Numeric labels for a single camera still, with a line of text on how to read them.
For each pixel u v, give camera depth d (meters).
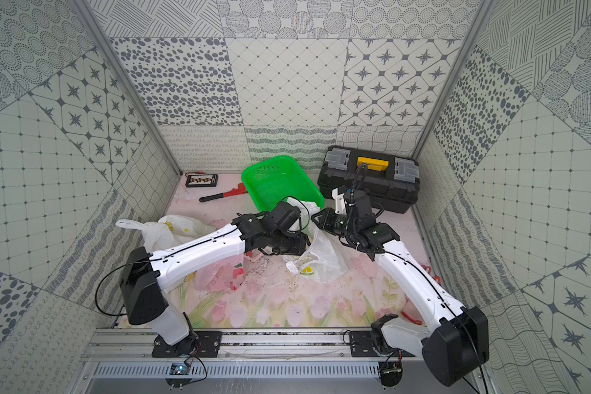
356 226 0.58
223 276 0.80
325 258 0.72
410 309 0.80
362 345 0.73
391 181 0.95
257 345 0.76
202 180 1.17
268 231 0.58
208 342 0.73
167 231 0.78
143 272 0.46
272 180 1.18
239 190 1.14
